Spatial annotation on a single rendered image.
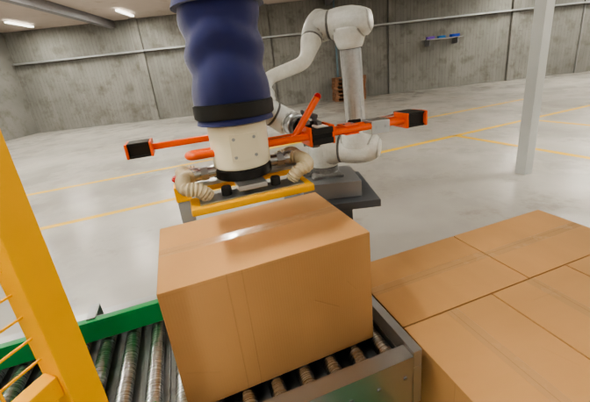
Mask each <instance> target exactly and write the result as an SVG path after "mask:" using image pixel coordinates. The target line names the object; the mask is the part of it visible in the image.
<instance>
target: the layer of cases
mask: <svg viewBox="0 0 590 402"><path fill-rule="evenodd" d="M371 295H372V296H373V297H374V298H375V299H376V300H377V301H378V302H379V303H380V304H381V305H382V306H383V307H384V308H385V309H386V311H387V312H388V313H389V314H390V315H391V316H392V317H393V318H394V319H395V320H396V321H397V323H398V324H399V325H400V326H401V327H402V328H403V329H404V330H405V331H406V332H407V333H408V335H409V336H410V337H411V338H412V339H413V340H414V341H415V342H416V343H417V344H418V345H419V347H420V348H421V349H422V352H421V401H419V402H590V227H587V226H583V225H581V224H578V223H575V222H572V221H570V220H567V219H563V218H560V217H558V216H555V215H552V214H549V213H548V212H543V211H540V210H536V211H533V212H528V213H525V214H522V215H520V216H516V217H513V218H511V219H505V220H502V221H500V222H497V223H494V224H491V225H488V226H483V227H481V228H477V229H474V230H471V231H469V232H466V233H461V234H458V235H455V236H454V237H453V236H452V237H449V238H446V239H443V240H438V241H435V242H432V243H429V244H427V245H423V246H420V247H417V248H413V249H409V250H407V251H404V252H401V253H398V254H395V255H390V256H387V257H385V258H381V259H378V260H376V261H373V262H371Z"/></svg>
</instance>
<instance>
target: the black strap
mask: <svg viewBox="0 0 590 402"><path fill-rule="evenodd" d="M192 110H193V114H194V119H195V120H197V121H200V122H213V121H225V120H233V119H240V118H251V117H255V116H260V115H263V114H267V113H270V112H272V111H274V105H273V98H272V97H268V98H264V99H259V100H254V101H247V102H240V103H233V104H218V105H208V106H194V105H193V106H192Z"/></svg>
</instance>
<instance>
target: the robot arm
mask: <svg viewBox="0 0 590 402"><path fill-rule="evenodd" d="M373 25H374V22H373V15H372V11H371V9H369V8H367V7H364V6H361V5H345V6H340V7H335V8H333V9H330V10H322V9H315V10H313V11H312V12H311V13H310V14H309V15H308V17H307V18H306V21H305V23H304V26H303V29H302V33H301V40H300V54H299V57H298V58H296V59H294V60H292V61H289V62H286V63H285V64H282V65H280V66H278V67H275V68H273V69H271V70H269V71H267V72H266V75H267V77H268V80H269V84H270V96H271V97H272V98H273V105H274V111H273V112H272V113H273V116H274V117H272V118H269V119H266V125H267V126H270V127H271V128H273V129H275V130H276V131H278V132H279V133H282V134H290V133H293V131H294V130H295V128H296V126H297V124H298V123H299V121H300V119H301V118H302V116H303V114H304V112H305V111H306V110H300V113H301V114H299V113H298V112H296V111H294V110H293V109H291V108H289V107H287V106H285V105H283V104H280V103H279V102H278V101H276V98H275V92H274V90H273V89H272V85H273V84H274V83H275V82H277V81H280V80H282V79H285V78H287V77H289V76H292V75H296V74H297V73H300V72H302V71H304V70H305V69H307V68H308V67H309V66H310V65H311V63H312V62H313V59H314V57H315V55H316V54H317V52H318V50H319V48H320V46H321V43H323V42H326V41H329V40H334V41H335V44H336V46H337V48H338V49H340V59H341V69H342V87H343V97H344V107H345V117H346V123H348V120H351V119H358V118H360V119H361V122H362V120H363V119H365V109H364V95H363V64H362V51H361V46H362V45H363V42H364V38H365V36H366V35H368V34H369V33H370V32H371V31H372V28H373ZM310 118H311V119H312V121H310V120H309V119H308V120H307V122H306V125H312V127H314V128H322V127H327V126H326V125H323V124H321V121H319V120H317V118H318V115H317V114H315V113H312V114H311V116H310ZM304 147H309V146H308V145H305V144H304ZM381 149H382V140H381V139H380V137H379V136H378V135H377V134H373V135H371V134H368V133H363V131H361V132H359V133H356V134H351V135H343V134H341V135H335V143H327V144H323V145H318V146H313V147H309V154H310V156H311V157H312V158H313V162H314V165H313V169H312V170H311V171H310V172H309V173H307V174H304V175H303V176H310V177H311V178H312V181H317V180H321V179H328V178H335V177H343V176H344V174H343V173H342V172H341V171H340V170H339V169H338V163H339V162H346V163H363V162H370V161H373V160H375V159H376V158H378V157H379V156H380V154H381Z"/></svg>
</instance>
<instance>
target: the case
mask: <svg viewBox="0 0 590 402"><path fill-rule="evenodd" d="M156 296H157V298H158V302H159V305H160V308H161V311H162V316H163V320H164V323H165V326H166V329H167V332H168V336H169V341H170V344H171V347H172V350H173V353H174V357H175V359H176V365H177V368H178V371H179V374H180V378H181V380H182V384H183V389H184V392H185V396H186V398H187V401H188V402H216V401H219V400H221V399H223V398H226V397H229V396H231V395H234V394H235V393H238V392H240V391H244V390H246V389H248V388H250V387H253V386H255V385H258V384H260V383H263V382H265V381H268V380H270V379H272V378H274V377H278V376H280V375H283V374H284V373H287V372H289V371H292V370H295V369H297V368H299V367H302V366H304V365H307V364H308V363H312V362H314V361H317V360H319V359H321V358H323V357H326V356H328V355H332V354H333V353H336V352H338V351H341V350H343V349H345V348H348V347H351V346H353V345H356V344H357V343H360V342H362V341H366V340H368V339H370V338H372V337H373V322H372V296H371V247H370V232H369V231H368V230H366V229H365V228H363V227H362V226H360V225H359V224H358V223H356V222H355V221H354V220H353V219H351V218H350V217H349V216H347V215H346V214H345V213H343V212H342V211H340V210H339V209H337V208H336V207H335V206H333V205H332V204H330V203H329V202H328V201H327V200H326V199H324V198H323V197H321V196H320V195H319V194H317V193H316V192H313V193H309V194H305V195H301V196H297V197H291V198H287V199H283V200H279V201H276V202H272V203H267V204H264V205H258V206H254V207H249V208H246V209H242V210H239V211H235V212H228V213H224V214H220V215H217V216H212V217H209V218H205V219H199V220H194V221H191V222H187V223H183V224H180V225H175V226H169V227H165V228H162V229H160V239H159V256H158V274H157V292H156Z"/></svg>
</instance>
